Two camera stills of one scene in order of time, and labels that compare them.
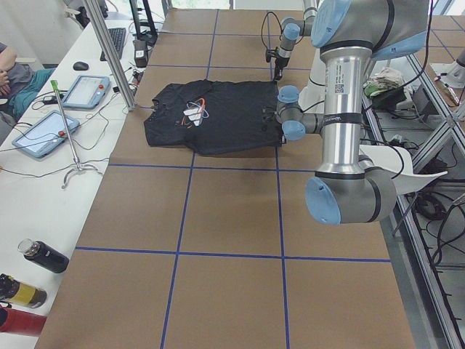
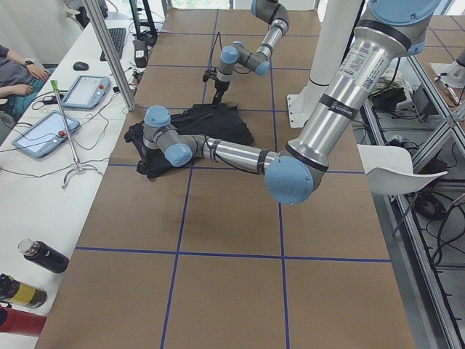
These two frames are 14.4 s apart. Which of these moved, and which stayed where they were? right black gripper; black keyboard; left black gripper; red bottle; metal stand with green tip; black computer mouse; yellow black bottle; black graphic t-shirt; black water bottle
Moved: right black gripper; black graphic t-shirt; left black gripper
Stayed: yellow black bottle; metal stand with green tip; red bottle; black keyboard; black computer mouse; black water bottle
